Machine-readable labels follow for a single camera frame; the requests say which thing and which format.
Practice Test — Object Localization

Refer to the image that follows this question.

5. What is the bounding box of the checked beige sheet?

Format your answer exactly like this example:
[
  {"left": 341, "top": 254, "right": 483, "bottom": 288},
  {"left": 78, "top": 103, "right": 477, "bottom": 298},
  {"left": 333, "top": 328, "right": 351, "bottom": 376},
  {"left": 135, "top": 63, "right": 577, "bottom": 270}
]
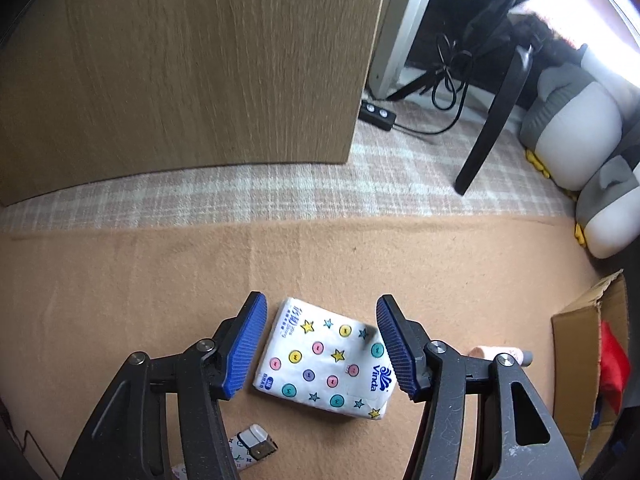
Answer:
[{"left": 0, "top": 95, "right": 591, "bottom": 233}]

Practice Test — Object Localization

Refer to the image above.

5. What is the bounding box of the brown blanket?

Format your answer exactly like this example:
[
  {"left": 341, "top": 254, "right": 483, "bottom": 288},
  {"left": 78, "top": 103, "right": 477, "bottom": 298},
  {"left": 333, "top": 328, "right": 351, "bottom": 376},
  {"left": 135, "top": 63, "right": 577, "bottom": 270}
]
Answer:
[{"left": 0, "top": 215, "right": 616, "bottom": 480}]

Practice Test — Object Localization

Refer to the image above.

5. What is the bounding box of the pink and black fuzzy cloth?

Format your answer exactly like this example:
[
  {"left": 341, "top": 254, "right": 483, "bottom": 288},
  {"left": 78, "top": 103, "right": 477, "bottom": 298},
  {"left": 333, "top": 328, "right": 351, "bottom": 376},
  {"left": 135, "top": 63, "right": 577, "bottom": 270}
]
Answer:
[{"left": 507, "top": 0, "right": 588, "bottom": 68}]

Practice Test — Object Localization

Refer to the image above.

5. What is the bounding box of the star-print white tissue pack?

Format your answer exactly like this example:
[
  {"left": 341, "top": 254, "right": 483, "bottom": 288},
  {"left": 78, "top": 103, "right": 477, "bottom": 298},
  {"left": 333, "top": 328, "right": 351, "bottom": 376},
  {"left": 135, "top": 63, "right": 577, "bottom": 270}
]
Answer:
[{"left": 252, "top": 297, "right": 398, "bottom": 422}]

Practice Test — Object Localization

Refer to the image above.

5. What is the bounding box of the black chair leg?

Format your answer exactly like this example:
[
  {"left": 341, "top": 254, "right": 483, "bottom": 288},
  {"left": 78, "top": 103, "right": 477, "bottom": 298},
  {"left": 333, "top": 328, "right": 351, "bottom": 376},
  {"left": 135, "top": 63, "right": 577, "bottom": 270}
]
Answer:
[{"left": 385, "top": 0, "right": 546, "bottom": 197}]

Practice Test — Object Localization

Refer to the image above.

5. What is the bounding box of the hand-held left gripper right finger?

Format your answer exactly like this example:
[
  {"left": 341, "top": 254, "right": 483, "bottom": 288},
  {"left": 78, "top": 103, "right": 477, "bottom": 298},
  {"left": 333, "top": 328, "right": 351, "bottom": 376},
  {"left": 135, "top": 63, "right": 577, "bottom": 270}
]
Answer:
[{"left": 376, "top": 294, "right": 581, "bottom": 480}]

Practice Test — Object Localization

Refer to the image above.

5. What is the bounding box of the pink tube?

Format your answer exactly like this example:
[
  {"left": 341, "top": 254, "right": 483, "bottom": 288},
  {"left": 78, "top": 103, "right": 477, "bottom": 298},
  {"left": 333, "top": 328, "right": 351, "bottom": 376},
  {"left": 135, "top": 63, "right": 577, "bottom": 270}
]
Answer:
[{"left": 469, "top": 345, "right": 534, "bottom": 367}]

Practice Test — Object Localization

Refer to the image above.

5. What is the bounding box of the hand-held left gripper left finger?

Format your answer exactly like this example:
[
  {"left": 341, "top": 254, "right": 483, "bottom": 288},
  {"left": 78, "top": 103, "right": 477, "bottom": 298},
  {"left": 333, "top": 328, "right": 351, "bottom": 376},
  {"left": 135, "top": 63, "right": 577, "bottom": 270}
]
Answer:
[{"left": 60, "top": 290, "right": 268, "bottom": 480}]

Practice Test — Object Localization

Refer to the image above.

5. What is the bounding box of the wooden cabinet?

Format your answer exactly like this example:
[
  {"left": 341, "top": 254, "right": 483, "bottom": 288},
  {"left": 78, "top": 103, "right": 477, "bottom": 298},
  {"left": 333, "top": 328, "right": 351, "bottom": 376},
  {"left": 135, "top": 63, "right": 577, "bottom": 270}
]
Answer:
[{"left": 0, "top": 0, "right": 393, "bottom": 207}]

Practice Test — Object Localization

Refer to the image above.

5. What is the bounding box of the white penguin plush toy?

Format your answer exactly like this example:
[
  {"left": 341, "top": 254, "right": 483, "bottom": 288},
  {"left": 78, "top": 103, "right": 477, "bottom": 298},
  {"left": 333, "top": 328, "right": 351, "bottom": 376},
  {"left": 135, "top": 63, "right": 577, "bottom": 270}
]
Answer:
[
  {"left": 519, "top": 42, "right": 628, "bottom": 192},
  {"left": 572, "top": 140, "right": 640, "bottom": 260}
]

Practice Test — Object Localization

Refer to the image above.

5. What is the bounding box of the cardboard box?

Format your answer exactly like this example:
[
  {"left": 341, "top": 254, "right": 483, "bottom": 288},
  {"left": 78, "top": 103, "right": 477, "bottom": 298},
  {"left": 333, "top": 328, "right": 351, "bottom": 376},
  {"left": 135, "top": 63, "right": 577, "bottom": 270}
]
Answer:
[{"left": 551, "top": 269, "right": 632, "bottom": 476}]

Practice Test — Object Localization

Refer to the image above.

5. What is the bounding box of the red pouch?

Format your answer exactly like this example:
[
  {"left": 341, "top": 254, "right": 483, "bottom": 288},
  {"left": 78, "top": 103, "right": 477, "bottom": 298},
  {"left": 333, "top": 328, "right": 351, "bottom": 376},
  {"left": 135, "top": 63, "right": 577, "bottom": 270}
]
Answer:
[{"left": 599, "top": 321, "right": 632, "bottom": 408}]

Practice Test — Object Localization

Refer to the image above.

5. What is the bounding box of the black cable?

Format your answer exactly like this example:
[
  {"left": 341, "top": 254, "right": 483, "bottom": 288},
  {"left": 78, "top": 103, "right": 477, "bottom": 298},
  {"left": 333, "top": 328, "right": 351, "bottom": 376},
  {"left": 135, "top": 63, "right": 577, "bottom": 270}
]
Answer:
[{"left": 395, "top": 32, "right": 488, "bottom": 136}]

